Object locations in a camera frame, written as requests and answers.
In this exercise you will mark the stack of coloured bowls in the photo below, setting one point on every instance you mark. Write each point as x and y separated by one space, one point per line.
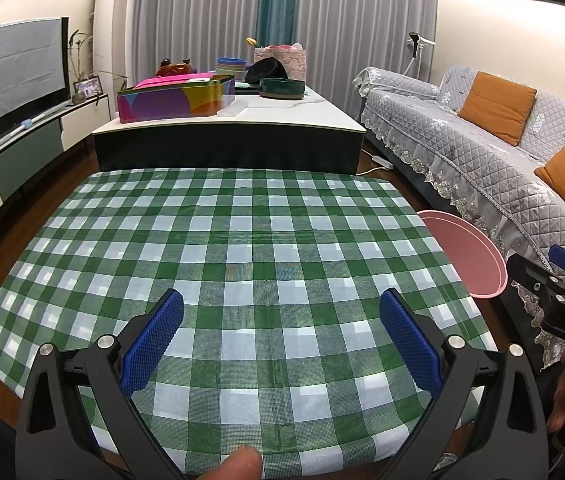
231 67

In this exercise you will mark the green checkered tablecloth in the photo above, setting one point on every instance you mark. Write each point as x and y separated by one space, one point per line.
262 240

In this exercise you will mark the colourful tin box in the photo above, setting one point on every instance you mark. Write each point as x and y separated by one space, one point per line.
172 102

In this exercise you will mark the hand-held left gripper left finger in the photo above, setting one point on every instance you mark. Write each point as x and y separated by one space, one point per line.
155 342

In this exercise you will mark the pink lace-covered basket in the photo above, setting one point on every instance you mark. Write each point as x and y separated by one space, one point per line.
292 62

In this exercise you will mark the white standing air conditioner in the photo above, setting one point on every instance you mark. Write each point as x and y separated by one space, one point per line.
115 25

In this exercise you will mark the television with grey cover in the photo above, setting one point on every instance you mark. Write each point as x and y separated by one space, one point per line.
12 75

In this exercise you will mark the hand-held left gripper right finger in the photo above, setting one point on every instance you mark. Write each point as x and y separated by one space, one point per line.
410 342

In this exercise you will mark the TV cabinet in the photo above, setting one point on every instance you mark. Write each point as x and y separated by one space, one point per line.
27 150

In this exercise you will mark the thin bamboo plant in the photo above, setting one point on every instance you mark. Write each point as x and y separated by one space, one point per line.
80 57

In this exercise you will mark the grey sheer curtain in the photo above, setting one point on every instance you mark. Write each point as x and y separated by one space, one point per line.
362 25
197 10

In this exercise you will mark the photo frame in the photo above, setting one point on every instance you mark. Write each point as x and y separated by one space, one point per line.
87 89

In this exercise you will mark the sofa with grey quilted cover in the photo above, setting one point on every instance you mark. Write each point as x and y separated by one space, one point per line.
462 150

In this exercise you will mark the person's left hand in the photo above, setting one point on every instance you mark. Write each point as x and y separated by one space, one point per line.
235 465

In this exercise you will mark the white power strip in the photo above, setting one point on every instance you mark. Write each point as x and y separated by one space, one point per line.
382 161

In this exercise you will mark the pink plastic basin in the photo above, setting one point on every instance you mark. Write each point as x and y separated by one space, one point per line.
467 260

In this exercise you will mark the white-topped coffee table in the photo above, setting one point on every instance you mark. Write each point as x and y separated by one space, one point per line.
287 115

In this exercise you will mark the white floor stand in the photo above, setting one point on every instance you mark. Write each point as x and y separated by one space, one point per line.
420 50

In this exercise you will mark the teal curtain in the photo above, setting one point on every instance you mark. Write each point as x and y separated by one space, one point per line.
277 5

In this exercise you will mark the dark green bowl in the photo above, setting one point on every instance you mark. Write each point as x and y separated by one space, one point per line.
282 89

